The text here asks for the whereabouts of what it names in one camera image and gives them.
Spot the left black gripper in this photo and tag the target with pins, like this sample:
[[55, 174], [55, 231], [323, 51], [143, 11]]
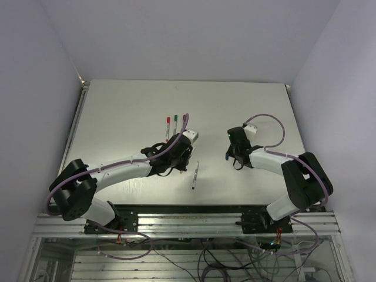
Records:
[[181, 166]]

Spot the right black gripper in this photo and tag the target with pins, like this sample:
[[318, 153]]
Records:
[[230, 151]]

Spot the blue white pen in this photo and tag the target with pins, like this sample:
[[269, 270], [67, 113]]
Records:
[[195, 176]]

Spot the red white pen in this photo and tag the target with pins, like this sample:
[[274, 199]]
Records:
[[167, 131]]

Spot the green white pen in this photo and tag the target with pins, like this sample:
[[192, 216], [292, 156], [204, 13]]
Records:
[[174, 127]]

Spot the magenta white pen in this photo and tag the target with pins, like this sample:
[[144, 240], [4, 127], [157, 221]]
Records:
[[183, 122]]

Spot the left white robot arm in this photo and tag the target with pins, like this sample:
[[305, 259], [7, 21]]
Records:
[[73, 191]]

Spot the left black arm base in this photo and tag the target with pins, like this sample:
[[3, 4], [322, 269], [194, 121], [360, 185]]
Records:
[[106, 215]]

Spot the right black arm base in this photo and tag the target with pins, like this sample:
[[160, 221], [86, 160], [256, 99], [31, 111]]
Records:
[[256, 220]]

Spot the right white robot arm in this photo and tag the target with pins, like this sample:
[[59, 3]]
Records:
[[305, 180]]

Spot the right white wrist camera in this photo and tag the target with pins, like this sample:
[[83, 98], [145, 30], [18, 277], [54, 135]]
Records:
[[250, 130]]

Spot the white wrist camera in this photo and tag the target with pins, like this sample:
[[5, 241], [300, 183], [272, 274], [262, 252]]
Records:
[[192, 135], [250, 130]]

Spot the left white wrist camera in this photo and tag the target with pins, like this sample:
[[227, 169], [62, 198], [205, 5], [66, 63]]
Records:
[[192, 135]]

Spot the aluminium frame rail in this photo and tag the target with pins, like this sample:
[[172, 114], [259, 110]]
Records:
[[187, 226]]

